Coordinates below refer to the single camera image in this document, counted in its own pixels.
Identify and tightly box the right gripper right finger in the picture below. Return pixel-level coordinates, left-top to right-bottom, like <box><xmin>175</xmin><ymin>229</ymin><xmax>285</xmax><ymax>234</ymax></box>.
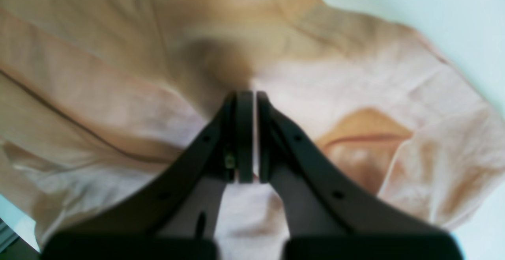
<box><xmin>256</xmin><ymin>92</ymin><xmax>462</xmax><ymax>260</ymax></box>

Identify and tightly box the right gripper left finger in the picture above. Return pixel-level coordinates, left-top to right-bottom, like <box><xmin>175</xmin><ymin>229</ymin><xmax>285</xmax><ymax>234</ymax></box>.
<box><xmin>41</xmin><ymin>91</ymin><xmax>254</xmax><ymax>260</ymax></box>

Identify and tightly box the peach pink T-shirt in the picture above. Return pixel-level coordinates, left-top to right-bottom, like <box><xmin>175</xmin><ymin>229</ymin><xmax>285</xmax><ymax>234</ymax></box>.
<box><xmin>1</xmin><ymin>0</ymin><xmax>504</xmax><ymax>248</ymax></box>

